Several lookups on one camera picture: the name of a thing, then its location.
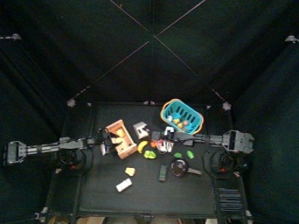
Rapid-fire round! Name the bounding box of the black toy frying pan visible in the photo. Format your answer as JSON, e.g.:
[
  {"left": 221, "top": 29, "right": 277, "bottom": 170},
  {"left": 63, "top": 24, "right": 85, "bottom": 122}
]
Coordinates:
[{"left": 169, "top": 157, "right": 202, "bottom": 179}]

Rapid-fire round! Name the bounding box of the teal basket with orange rim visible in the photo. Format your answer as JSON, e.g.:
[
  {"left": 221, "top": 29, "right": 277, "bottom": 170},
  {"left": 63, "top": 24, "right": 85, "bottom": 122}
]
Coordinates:
[{"left": 158, "top": 98, "right": 205, "bottom": 136}]

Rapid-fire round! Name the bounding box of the wooden open box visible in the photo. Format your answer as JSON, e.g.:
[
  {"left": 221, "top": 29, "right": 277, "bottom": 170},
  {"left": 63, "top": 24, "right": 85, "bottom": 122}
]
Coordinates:
[{"left": 104, "top": 119, "right": 138, "bottom": 160}]

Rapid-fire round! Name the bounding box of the yellow toy cheese piece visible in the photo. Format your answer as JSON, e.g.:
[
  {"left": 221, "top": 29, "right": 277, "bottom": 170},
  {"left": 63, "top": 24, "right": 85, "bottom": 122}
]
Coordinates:
[{"left": 124, "top": 166, "right": 136, "bottom": 178}]

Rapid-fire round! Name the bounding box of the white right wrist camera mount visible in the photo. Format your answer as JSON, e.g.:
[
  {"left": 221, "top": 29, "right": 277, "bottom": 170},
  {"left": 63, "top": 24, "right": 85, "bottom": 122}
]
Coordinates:
[{"left": 162, "top": 126, "right": 176, "bottom": 137}]

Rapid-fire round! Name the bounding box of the grey white toy cube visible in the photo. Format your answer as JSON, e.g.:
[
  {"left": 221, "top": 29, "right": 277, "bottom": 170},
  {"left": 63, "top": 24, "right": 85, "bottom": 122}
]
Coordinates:
[{"left": 132, "top": 121, "right": 150, "bottom": 140}]

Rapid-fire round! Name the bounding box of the yellow toy banana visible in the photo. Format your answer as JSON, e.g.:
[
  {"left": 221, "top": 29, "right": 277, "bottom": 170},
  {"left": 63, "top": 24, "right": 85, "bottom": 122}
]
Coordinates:
[{"left": 136, "top": 140, "right": 149, "bottom": 154}]

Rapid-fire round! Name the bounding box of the white printed table label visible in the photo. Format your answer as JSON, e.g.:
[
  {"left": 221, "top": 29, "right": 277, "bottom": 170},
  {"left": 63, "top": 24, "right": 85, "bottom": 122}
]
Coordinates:
[{"left": 216, "top": 186, "right": 244, "bottom": 214}]

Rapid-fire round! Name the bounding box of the green yellow toy vegetable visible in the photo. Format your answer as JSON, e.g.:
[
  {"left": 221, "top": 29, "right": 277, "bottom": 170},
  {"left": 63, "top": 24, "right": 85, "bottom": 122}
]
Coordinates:
[{"left": 142, "top": 150, "right": 157, "bottom": 160}]

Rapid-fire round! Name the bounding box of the white toy block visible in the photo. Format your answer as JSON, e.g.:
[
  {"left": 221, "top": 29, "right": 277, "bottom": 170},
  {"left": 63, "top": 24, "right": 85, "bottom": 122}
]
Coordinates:
[{"left": 114, "top": 178, "right": 134, "bottom": 193}]

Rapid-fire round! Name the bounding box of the dark green toy block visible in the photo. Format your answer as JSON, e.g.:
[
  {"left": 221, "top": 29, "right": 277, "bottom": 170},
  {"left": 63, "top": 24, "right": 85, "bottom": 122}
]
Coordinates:
[{"left": 157, "top": 164, "right": 169, "bottom": 183}]

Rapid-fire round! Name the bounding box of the red white striped toy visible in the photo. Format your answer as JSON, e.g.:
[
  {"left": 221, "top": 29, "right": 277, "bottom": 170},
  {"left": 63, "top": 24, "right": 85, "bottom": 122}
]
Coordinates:
[{"left": 156, "top": 140, "right": 174, "bottom": 154}]

